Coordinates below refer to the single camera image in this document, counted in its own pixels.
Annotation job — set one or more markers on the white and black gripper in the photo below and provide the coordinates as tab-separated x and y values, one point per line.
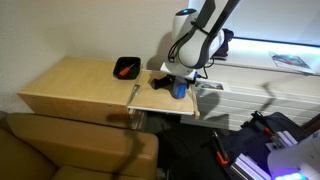
179	70

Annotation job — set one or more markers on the black plastic tray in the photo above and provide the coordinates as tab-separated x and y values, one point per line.
124	62

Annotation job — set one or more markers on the black object on windowsill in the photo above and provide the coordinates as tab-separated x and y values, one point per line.
222	52

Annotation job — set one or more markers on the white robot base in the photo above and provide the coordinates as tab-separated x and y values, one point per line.
303	158

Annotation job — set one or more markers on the aluminium profile rails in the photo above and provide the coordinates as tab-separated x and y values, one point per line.
251	154

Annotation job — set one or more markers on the magazine on windowsill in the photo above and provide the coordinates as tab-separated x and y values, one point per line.
292	62

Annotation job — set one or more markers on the orange handled screwdriver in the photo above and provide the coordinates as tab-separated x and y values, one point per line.
125	71

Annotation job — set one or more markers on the colourful leaflet on windowsill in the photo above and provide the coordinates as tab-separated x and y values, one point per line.
211	86

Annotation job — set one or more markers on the orange black clamp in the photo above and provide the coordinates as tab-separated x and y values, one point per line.
221	155

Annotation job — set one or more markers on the tan leather sofa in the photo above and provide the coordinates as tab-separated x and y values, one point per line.
34	147

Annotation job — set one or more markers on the light wood nightstand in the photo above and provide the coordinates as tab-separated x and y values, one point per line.
86	90

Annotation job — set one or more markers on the white radiator cover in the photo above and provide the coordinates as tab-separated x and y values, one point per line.
245	90

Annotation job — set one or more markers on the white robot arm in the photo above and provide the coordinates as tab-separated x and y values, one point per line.
197	35

